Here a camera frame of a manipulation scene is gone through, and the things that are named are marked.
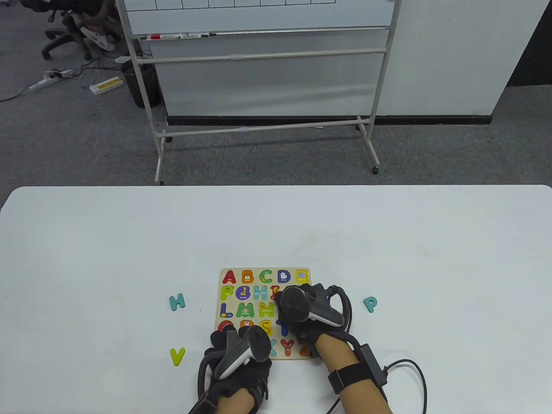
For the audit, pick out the person's right hand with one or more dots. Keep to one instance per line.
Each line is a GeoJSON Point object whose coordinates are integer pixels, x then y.
{"type": "Point", "coordinates": [319, 334]}

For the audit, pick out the grey black hand controller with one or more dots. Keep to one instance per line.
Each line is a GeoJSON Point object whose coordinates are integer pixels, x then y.
{"type": "Point", "coordinates": [258, 345]}
{"type": "Point", "coordinates": [293, 304]}

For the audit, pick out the yellow V-shaped letter block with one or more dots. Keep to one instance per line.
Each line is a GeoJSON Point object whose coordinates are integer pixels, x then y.
{"type": "Point", "coordinates": [177, 361]}

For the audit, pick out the black waste bin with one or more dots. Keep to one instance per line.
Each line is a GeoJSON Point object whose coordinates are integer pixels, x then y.
{"type": "Point", "coordinates": [131, 84]}

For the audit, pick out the grey black right hand controller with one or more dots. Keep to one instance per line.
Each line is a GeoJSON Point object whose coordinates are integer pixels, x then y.
{"type": "Point", "coordinates": [293, 304]}

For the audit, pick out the white power strip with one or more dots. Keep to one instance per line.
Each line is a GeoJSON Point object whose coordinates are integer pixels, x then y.
{"type": "Point", "coordinates": [51, 76]}

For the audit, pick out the red whiteboard marker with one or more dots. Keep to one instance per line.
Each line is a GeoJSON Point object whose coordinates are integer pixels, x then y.
{"type": "Point", "coordinates": [161, 37]}

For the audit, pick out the black whiteboard marker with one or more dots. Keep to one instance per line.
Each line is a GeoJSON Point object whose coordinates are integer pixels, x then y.
{"type": "Point", "coordinates": [198, 35]}

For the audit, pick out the teal P-shaped letter block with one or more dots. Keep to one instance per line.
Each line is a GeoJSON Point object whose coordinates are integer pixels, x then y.
{"type": "Point", "coordinates": [370, 308]}

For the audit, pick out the person's right forearm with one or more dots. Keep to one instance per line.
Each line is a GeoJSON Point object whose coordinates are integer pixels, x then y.
{"type": "Point", "coordinates": [358, 401]}

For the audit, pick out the wooden alphabet puzzle board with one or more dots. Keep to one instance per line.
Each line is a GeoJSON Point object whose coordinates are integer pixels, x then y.
{"type": "Point", "coordinates": [254, 308]}

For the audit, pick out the grey black left hand controller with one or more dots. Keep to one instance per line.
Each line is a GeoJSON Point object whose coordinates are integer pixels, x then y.
{"type": "Point", "coordinates": [258, 345]}

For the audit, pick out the person's left forearm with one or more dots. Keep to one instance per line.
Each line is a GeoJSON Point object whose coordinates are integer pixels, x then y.
{"type": "Point", "coordinates": [235, 405]}

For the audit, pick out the whiteboard on wheeled stand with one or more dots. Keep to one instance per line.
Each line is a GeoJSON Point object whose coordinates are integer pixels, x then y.
{"type": "Point", "coordinates": [267, 17]}

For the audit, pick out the person's left hand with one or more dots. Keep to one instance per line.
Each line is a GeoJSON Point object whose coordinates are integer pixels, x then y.
{"type": "Point", "coordinates": [241, 386]}

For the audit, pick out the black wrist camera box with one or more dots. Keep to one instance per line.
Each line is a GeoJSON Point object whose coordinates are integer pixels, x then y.
{"type": "Point", "coordinates": [373, 364]}

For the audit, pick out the yellow and white box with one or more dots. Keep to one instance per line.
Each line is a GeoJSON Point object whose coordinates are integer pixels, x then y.
{"type": "Point", "coordinates": [105, 85]}

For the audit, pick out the teal H-shaped letter block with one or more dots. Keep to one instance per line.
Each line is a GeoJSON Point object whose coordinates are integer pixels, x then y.
{"type": "Point", "coordinates": [177, 302]}

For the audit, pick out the black office chair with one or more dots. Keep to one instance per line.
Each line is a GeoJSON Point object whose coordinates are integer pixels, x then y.
{"type": "Point", "coordinates": [64, 41]}

